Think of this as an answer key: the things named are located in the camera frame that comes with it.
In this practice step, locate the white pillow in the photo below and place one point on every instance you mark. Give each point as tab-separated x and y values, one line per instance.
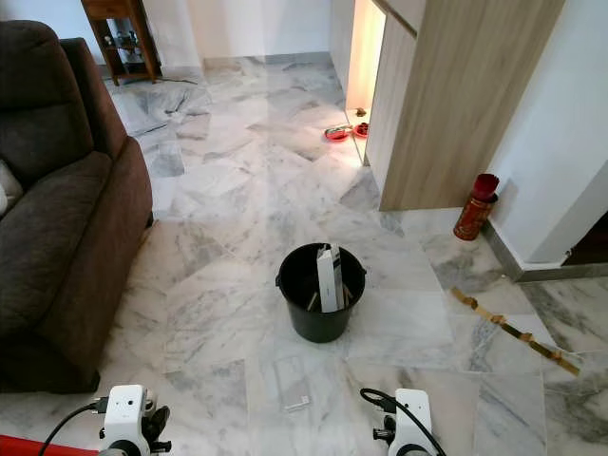
9	190

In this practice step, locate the light wood cabinet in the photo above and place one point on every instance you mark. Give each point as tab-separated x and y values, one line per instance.
456	104

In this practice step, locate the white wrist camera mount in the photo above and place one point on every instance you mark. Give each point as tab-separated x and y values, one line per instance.
123	416
411	423

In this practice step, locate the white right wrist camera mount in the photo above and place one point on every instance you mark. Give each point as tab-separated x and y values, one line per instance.
411	423

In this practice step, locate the dark brown fabric sofa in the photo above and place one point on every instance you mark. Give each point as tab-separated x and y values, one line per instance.
76	237

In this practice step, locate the red bowl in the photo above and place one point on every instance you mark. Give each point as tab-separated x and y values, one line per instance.
336	134
360	130

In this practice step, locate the black plastic bucket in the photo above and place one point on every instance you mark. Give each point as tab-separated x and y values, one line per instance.
318	325

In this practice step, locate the white carton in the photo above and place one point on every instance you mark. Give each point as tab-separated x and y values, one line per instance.
331	280

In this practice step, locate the brown cardboard strip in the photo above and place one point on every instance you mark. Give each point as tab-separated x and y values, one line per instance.
513	328

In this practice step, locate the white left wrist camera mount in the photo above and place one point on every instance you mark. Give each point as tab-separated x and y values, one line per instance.
123	416

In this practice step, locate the red plastic panel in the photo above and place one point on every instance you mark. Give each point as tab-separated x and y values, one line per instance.
43	448

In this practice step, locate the dark wooden side table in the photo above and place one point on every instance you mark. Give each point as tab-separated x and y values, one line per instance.
114	11

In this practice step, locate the red gold cylinder canister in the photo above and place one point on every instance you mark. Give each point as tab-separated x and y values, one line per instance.
474	214

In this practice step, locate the clear plastic packaging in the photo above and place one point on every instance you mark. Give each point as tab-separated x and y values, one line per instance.
292	385

